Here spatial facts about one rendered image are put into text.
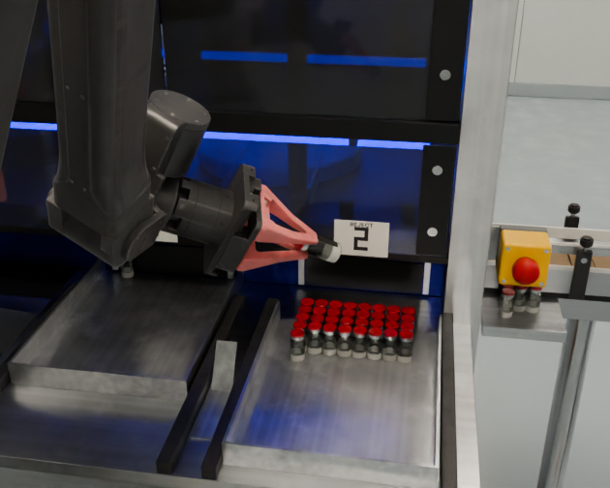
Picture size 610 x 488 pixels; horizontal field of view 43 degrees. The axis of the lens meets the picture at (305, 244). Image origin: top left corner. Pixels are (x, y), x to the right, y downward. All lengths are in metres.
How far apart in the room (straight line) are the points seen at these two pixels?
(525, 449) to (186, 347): 1.43
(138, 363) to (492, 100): 0.63
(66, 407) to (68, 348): 0.14
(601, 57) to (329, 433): 5.10
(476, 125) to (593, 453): 1.51
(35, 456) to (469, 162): 0.71
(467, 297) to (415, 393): 0.21
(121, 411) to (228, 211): 0.44
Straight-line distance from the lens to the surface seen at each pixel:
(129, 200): 0.62
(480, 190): 1.16
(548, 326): 1.29
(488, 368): 2.71
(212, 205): 0.73
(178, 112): 0.69
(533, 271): 1.18
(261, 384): 1.11
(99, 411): 1.10
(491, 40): 1.10
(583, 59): 5.91
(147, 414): 1.08
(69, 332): 1.27
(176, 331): 1.23
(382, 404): 1.08
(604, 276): 1.37
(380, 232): 1.19
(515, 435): 2.46
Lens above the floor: 1.55
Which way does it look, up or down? 27 degrees down
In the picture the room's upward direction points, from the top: straight up
